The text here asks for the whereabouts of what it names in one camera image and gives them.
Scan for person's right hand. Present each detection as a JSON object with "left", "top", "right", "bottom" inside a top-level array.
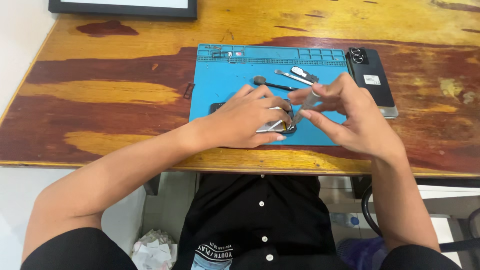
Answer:
[{"left": 287, "top": 72, "right": 406, "bottom": 163}]

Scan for person's left hand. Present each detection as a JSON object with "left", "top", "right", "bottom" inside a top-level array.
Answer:
[{"left": 204, "top": 84, "right": 293, "bottom": 149}]

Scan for black smartphone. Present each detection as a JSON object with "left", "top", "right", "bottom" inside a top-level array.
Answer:
[{"left": 210, "top": 99, "right": 298, "bottom": 135}]

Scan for silver precision screwdriver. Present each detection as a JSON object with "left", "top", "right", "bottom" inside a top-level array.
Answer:
[{"left": 290, "top": 89, "right": 322, "bottom": 127}]

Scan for blue silicone repair mat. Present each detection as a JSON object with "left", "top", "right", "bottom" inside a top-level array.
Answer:
[{"left": 188, "top": 43, "right": 352, "bottom": 147}]

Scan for black phone back cover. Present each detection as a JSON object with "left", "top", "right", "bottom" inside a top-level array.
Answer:
[{"left": 345, "top": 47, "right": 399, "bottom": 119}]

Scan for black spudger tool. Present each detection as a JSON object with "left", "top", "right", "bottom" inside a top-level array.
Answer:
[{"left": 253, "top": 75, "right": 301, "bottom": 92}]

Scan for silver metal spudger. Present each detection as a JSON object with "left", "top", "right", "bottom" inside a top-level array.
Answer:
[{"left": 274, "top": 69, "right": 314, "bottom": 86}]

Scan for small black phone component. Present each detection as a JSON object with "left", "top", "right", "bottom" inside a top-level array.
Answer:
[{"left": 290, "top": 66, "right": 320, "bottom": 84}]

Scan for clear plastic water bottle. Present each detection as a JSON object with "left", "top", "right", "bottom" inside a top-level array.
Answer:
[{"left": 329, "top": 212, "right": 360, "bottom": 229}]

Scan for person's black button shirt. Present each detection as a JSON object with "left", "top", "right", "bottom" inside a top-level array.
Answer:
[{"left": 20, "top": 173, "right": 464, "bottom": 270}]

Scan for purple plastic bag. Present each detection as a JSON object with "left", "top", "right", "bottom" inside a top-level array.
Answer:
[{"left": 336, "top": 236, "right": 389, "bottom": 270}]

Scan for heap of crumpled paper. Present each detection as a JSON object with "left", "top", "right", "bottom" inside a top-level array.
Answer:
[{"left": 131, "top": 229, "right": 178, "bottom": 270}]

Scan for black picture frame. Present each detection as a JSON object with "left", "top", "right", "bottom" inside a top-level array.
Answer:
[{"left": 48, "top": 0, "right": 198, "bottom": 20}]

